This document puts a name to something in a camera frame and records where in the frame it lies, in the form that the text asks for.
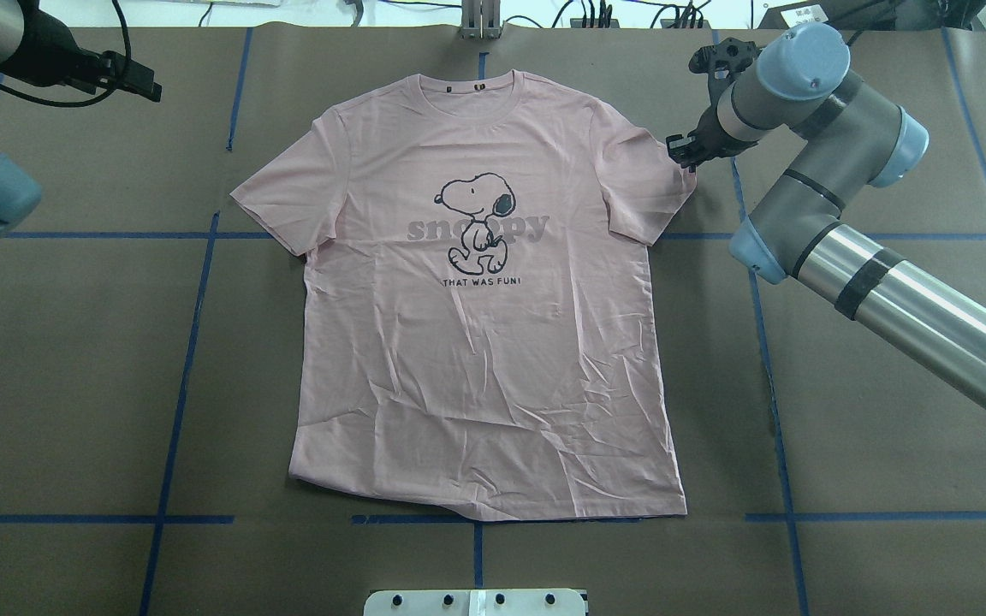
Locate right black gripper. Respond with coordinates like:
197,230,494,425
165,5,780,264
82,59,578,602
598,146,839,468
666,39,762,169

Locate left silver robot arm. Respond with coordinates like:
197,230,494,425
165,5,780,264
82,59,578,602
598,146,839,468
0,1,162,239

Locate pink Snoopy t-shirt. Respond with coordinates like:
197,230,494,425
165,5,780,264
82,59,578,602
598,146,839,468
232,70,696,522

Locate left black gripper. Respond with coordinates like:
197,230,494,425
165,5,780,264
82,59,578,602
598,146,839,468
65,50,162,103

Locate aluminium frame post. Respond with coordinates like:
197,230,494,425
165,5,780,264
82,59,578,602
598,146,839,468
459,0,503,40

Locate white metal mount base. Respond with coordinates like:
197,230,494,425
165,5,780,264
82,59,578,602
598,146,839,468
363,588,590,615

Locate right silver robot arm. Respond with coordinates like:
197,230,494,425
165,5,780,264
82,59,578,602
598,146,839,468
666,22,986,411

